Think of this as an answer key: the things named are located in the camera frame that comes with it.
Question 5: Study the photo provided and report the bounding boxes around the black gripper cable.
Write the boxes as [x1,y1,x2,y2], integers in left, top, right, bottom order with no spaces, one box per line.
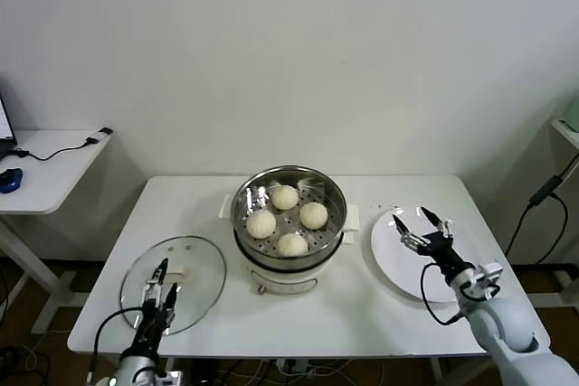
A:
[91,306,146,378]
[420,262,467,326]

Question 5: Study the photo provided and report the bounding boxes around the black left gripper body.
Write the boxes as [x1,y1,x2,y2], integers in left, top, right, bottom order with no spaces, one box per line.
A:
[130,299,176,356]

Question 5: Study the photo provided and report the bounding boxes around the steel perforated steamer basket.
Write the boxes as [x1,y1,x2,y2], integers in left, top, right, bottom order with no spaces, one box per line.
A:
[230,165,348,269]

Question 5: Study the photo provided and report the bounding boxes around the black cable with adapter plug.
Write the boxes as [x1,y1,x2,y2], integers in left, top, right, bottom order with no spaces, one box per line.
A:
[11,126,113,162]

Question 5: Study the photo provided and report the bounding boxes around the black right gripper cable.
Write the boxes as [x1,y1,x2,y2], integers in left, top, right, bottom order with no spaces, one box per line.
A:
[420,262,467,326]

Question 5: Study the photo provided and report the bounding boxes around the white round plate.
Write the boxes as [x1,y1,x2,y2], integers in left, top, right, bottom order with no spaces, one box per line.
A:
[369,206,482,305]

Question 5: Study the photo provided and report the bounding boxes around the blue computer mouse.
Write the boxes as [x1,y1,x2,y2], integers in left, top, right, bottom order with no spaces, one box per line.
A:
[0,166,23,193]

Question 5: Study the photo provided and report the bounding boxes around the white power strip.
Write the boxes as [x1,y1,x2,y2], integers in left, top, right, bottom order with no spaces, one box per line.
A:
[275,357,318,379]

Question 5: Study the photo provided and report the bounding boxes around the white side desk with laptop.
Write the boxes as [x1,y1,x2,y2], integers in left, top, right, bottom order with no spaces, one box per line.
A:
[0,127,114,333]

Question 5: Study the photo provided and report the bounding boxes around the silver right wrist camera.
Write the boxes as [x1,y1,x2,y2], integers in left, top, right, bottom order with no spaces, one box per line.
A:
[456,260,504,301]

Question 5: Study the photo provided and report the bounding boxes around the glass lid with white handle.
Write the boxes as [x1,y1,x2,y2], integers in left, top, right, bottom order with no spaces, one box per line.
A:
[119,235,227,337]

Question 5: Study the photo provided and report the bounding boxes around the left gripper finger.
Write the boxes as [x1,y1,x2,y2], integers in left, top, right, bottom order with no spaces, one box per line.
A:
[144,258,169,302]
[163,283,180,320]

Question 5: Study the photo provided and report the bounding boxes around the black laptop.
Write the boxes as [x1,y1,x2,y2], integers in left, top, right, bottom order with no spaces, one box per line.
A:
[0,94,19,159]

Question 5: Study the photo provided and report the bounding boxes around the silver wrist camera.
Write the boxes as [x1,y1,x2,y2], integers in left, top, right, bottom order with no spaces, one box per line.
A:
[456,260,504,301]
[156,370,185,386]

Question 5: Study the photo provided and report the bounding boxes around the white steamed baozi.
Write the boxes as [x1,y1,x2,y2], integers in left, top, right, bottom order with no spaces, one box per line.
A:
[271,184,299,211]
[299,202,330,230]
[245,209,277,239]
[276,231,309,259]

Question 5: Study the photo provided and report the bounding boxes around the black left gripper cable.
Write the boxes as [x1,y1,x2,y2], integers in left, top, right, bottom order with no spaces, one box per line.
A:
[91,306,146,378]

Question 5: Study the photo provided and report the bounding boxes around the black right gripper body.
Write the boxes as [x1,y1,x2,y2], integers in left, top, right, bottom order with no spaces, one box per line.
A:
[420,231,474,277]

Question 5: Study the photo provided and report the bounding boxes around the stainless steel steamer pot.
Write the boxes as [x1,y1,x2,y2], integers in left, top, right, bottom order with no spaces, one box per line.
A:
[219,193,362,297]

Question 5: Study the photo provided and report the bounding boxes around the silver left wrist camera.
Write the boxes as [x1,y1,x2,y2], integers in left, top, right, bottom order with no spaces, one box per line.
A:
[156,370,185,386]

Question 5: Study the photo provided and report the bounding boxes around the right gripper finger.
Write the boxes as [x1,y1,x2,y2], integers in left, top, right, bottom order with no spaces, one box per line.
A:
[391,214,429,255]
[419,205,455,242]

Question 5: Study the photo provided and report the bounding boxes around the pale green object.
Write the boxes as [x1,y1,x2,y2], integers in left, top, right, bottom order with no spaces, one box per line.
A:
[567,91,579,132]

